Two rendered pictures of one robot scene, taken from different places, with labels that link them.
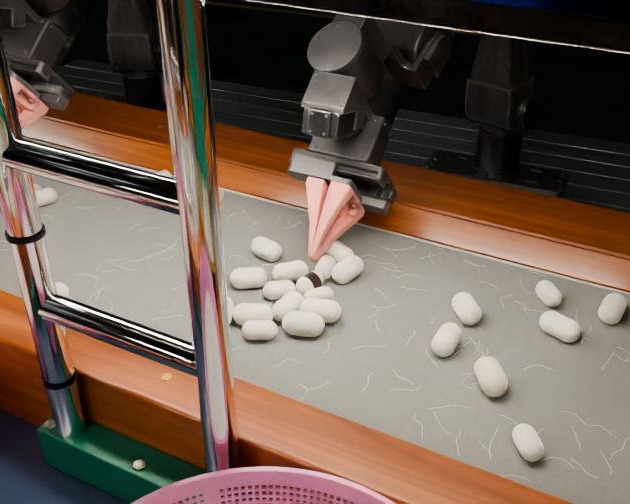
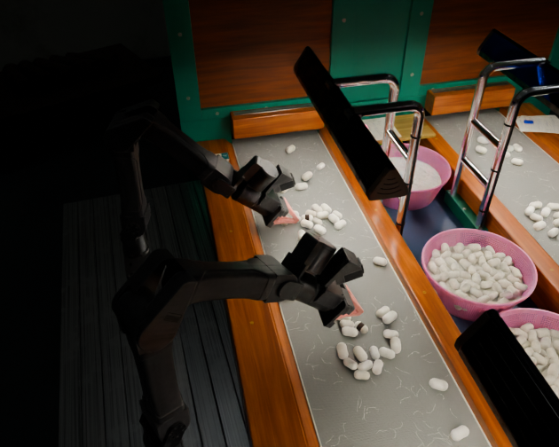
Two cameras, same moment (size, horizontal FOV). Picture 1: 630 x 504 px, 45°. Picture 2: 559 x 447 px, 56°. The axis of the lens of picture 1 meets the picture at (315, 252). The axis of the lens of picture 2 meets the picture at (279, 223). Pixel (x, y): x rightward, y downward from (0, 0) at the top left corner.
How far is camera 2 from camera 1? 1.68 m
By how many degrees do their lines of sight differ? 95
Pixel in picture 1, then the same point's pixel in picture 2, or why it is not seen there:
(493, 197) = (219, 200)
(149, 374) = (379, 212)
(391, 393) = (327, 189)
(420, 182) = (224, 219)
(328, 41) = (268, 169)
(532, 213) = not seen: hidden behind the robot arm
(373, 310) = (301, 206)
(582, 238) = not seen: hidden behind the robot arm
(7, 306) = (398, 254)
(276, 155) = not seen: hidden behind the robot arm
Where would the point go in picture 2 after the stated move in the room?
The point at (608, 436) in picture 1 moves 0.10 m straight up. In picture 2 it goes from (303, 161) to (303, 134)
